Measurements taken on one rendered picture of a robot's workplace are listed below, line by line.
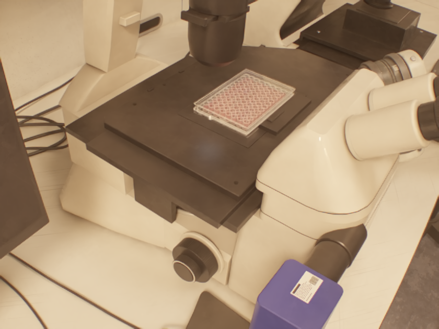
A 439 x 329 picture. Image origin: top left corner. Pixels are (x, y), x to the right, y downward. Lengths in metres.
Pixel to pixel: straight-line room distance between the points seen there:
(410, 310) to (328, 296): 1.28
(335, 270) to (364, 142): 0.13
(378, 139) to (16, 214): 0.36
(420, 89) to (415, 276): 1.35
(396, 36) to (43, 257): 0.93
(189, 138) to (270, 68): 0.22
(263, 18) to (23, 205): 0.85
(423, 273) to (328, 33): 1.03
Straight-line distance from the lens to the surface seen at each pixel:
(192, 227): 0.62
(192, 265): 0.58
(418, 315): 1.68
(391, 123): 0.42
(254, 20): 1.18
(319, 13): 1.38
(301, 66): 0.74
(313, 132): 0.42
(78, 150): 0.70
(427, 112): 0.41
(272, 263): 0.54
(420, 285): 1.76
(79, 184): 0.72
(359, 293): 0.69
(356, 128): 0.44
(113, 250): 0.69
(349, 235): 0.47
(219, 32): 0.51
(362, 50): 1.10
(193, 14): 0.50
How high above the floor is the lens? 1.29
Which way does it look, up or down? 42 degrees down
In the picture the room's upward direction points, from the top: 4 degrees clockwise
